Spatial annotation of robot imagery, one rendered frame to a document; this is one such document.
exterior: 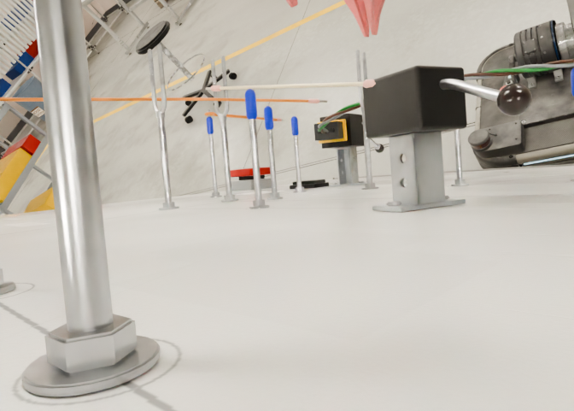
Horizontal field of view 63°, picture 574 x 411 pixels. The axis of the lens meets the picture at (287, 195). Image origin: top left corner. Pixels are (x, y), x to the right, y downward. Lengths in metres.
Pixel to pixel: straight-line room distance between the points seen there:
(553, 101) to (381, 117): 1.57
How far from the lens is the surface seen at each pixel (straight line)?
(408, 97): 0.25
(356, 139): 0.60
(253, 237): 0.19
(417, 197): 0.26
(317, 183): 0.64
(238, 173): 0.75
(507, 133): 1.73
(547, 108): 1.80
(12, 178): 4.41
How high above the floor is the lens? 1.49
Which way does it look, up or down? 36 degrees down
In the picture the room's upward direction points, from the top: 45 degrees counter-clockwise
